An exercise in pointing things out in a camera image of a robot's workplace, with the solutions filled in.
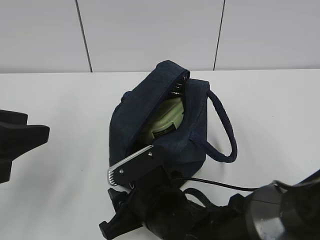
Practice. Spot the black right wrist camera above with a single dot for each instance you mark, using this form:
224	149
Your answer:
135	166

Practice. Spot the green lidded glass container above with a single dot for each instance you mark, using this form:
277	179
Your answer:
167	118

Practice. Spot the dark blue lunch bag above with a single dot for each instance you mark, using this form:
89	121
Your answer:
187	146

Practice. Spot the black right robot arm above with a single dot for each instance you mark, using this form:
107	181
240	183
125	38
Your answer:
276	211

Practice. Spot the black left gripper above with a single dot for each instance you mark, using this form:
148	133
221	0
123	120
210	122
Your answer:
17	138

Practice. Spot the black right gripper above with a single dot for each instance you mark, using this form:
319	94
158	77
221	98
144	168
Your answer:
152	203

